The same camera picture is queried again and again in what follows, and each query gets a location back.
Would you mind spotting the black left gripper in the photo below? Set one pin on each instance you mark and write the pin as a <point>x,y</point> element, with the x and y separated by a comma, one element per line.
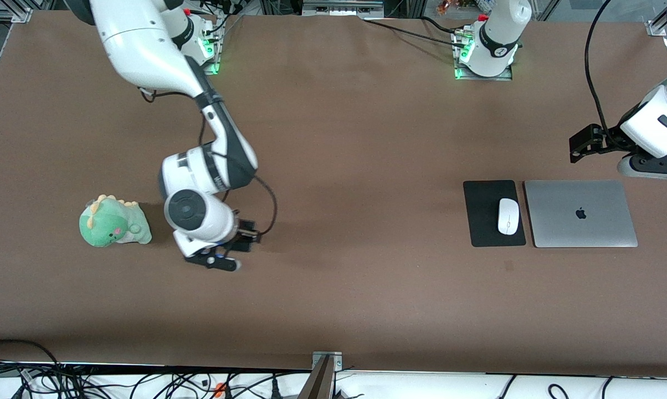
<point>610,136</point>

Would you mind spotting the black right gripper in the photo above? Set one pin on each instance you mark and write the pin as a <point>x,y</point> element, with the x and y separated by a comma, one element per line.
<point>241,232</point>

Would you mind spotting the white computer mouse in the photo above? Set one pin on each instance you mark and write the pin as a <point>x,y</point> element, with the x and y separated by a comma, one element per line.
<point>508,216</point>

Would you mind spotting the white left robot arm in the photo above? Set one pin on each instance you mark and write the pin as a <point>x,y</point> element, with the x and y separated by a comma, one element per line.
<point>657,119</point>

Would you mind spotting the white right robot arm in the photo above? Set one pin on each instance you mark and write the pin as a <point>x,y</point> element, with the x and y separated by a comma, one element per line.
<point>145,50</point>

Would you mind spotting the black mouse pad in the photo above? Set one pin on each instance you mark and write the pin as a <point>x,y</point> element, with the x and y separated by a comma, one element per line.
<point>480,221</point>

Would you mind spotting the silver closed laptop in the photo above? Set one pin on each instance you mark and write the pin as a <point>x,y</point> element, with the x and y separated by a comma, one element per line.
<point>605,227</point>

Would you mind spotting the green dinosaur plush toy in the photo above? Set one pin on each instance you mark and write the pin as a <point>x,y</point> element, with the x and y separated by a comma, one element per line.
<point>109,224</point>

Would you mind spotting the clear tape piece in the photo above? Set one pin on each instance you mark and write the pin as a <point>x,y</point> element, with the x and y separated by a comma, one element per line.
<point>509,266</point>

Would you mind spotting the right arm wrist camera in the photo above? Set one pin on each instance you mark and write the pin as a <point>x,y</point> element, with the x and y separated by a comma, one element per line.
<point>214,260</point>

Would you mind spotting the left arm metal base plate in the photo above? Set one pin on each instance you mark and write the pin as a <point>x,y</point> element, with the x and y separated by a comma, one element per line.
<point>502,73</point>

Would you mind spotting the metal bracket with post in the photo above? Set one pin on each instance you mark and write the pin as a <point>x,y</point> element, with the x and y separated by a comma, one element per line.
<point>326,360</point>

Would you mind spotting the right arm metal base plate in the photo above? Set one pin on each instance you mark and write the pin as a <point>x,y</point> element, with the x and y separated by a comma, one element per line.
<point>211,52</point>

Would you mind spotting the grey metal frame box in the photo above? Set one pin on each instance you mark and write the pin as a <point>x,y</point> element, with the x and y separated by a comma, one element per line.
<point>342,6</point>

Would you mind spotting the aluminium frame rail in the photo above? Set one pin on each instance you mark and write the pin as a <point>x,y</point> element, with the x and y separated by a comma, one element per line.
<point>4,12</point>

